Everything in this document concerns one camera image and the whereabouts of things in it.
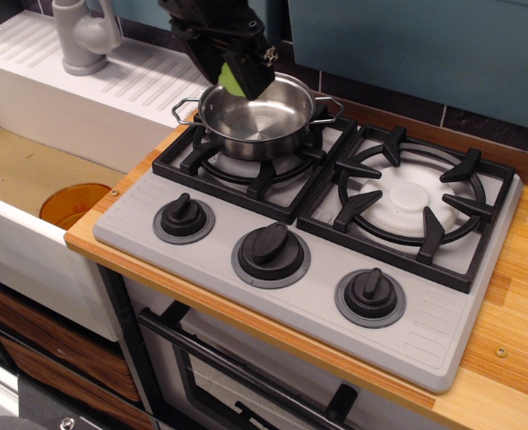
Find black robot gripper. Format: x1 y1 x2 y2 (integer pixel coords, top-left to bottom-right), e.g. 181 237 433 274
159 0 278 99

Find green toy cauliflower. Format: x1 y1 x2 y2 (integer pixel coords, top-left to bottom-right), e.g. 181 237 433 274
218 63 246 98

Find stainless steel pot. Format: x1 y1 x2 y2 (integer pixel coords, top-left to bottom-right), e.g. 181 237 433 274
172 73 344 161

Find black left stove knob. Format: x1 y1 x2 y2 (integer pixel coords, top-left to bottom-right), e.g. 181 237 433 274
152 193 215 245

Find black stove knob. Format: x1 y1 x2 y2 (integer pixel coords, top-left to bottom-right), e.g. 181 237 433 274
231 222 311 289
152 193 215 245
334 268 407 329

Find black middle stove knob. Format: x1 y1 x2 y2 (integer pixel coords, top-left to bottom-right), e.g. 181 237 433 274
231 222 311 289

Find grey toy stove top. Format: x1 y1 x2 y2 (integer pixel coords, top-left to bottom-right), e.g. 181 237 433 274
91 82 524 395

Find black right stove knob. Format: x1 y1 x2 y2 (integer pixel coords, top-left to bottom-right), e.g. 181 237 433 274
334 268 407 329

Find black left burner grate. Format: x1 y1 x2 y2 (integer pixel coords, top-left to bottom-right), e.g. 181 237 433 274
152 104 358 224

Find black burner grate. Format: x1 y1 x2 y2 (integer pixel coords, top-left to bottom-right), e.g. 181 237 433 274
152 104 358 224
298 125 523 293

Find grey toy faucet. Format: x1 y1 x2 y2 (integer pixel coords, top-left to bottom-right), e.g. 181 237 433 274
52 0 122 76

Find white toy sink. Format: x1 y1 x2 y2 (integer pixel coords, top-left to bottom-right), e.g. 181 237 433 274
0 11 208 341

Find orange plastic plate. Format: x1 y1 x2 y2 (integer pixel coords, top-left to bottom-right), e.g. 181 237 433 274
39 183 111 230

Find black right burner grate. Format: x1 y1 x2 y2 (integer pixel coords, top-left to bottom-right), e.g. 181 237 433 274
298 125 523 293

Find toy oven door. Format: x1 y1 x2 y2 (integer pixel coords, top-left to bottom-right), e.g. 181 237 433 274
138 302 435 429

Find wooden drawer fronts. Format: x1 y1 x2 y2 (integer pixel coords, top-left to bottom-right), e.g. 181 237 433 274
0 284 153 429

